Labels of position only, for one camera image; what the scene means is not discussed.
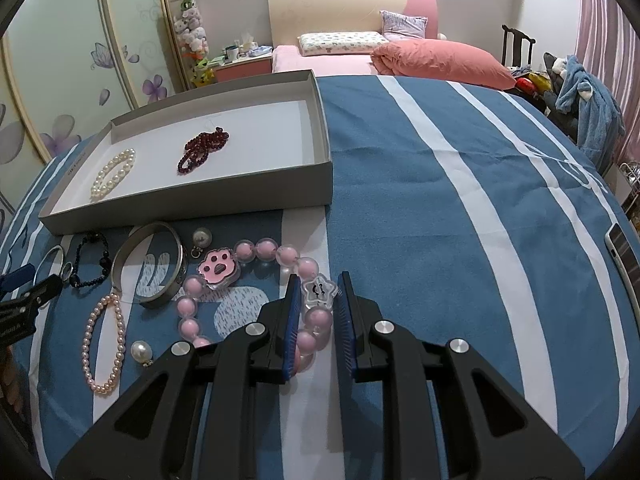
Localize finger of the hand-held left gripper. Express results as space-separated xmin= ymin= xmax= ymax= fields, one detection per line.
xmin=0 ymin=264 xmax=35 ymax=295
xmin=0 ymin=276 xmax=64 ymax=321

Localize person's left hand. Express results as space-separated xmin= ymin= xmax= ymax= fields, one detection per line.
xmin=0 ymin=347 xmax=23 ymax=411

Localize smartphone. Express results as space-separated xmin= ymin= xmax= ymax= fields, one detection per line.
xmin=605 ymin=222 xmax=640 ymax=313

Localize hanging bundle of plush toys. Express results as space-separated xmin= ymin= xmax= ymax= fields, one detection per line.
xmin=172 ymin=0 xmax=211 ymax=88

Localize pink curtain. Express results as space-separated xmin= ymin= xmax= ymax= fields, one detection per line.
xmin=575 ymin=0 xmax=640 ymax=126

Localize thin silver bangle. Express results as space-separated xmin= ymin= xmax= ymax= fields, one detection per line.
xmin=34 ymin=245 xmax=67 ymax=306

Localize pink pearl bracelet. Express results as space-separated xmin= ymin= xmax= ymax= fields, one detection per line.
xmin=81 ymin=292 xmax=126 ymax=395

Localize white printed pillow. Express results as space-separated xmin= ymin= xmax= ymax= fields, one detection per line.
xmin=298 ymin=31 xmax=390 ymax=57

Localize white pearl bracelet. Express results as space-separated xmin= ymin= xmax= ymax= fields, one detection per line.
xmin=90 ymin=148 xmax=137 ymax=202

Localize beige pink headboard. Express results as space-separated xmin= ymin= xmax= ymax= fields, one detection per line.
xmin=267 ymin=0 xmax=440 ymax=61

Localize wide silver cuff bangle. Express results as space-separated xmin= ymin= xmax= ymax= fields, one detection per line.
xmin=111 ymin=221 xmax=189 ymax=309

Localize pile of colourful toys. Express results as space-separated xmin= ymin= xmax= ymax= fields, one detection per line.
xmin=512 ymin=67 xmax=556 ymax=101

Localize purple pillow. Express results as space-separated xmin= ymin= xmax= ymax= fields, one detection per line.
xmin=379 ymin=10 xmax=429 ymax=41

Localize grey cardboard box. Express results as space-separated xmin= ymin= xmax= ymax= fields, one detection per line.
xmin=39 ymin=70 xmax=334 ymax=236

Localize floral sliding wardrobe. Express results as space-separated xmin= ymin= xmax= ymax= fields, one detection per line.
xmin=0 ymin=0 xmax=186 ymax=211

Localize blue fleece robe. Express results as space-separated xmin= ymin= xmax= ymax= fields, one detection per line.
xmin=556 ymin=55 xmax=626 ymax=173

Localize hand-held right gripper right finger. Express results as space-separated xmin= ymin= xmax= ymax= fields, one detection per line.
xmin=336 ymin=271 xmax=586 ymax=480

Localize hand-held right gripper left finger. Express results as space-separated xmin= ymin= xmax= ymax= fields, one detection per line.
xmin=55 ymin=274 xmax=303 ymax=480

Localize black bead bracelet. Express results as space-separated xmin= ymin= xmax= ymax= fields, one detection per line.
xmin=67 ymin=231 xmax=112 ymax=289

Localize dark red bead bracelet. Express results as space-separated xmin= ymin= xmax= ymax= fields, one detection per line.
xmin=177 ymin=128 xmax=230 ymax=175

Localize pink white nightstand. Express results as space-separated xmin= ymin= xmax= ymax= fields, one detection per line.
xmin=214 ymin=50 xmax=274 ymax=83

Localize dark wooden chair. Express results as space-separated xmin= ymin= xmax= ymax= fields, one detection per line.
xmin=501 ymin=24 xmax=536 ymax=68

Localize pink bed sheet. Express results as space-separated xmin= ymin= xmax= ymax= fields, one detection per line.
xmin=272 ymin=45 xmax=381 ymax=77

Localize pink bolster pillow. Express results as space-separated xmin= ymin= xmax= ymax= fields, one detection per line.
xmin=371 ymin=40 xmax=517 ymax=92

